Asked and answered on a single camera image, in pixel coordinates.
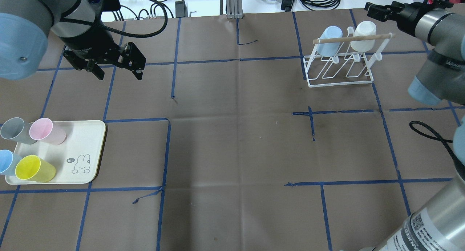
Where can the cream plastic tray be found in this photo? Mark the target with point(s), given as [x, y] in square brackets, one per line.
[76, 159]

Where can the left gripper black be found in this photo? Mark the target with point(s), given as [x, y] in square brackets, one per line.
[86, 38]

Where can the grey plastic cup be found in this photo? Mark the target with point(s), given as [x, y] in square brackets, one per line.
[17, 130]

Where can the white wire cup rack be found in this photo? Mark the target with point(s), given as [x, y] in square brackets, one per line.
[333, 62]

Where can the light blue cup back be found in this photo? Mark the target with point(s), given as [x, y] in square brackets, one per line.
[8, 162]

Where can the white plastic cup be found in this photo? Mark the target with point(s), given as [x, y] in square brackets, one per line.
[365, 28]

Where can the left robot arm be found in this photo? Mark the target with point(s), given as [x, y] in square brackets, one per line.
[26, 25]

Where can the pink plastic cup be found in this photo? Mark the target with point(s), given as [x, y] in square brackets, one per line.
[45, 130]

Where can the black power adapter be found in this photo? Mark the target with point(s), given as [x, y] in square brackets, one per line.
[180, 9]

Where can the aluminium frame post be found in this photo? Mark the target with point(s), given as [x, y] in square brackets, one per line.
[234, 9]

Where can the yellow plastic cup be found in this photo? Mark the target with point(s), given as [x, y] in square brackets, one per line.
[33, 168]

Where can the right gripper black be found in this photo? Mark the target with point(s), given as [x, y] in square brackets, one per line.
[408, 13]

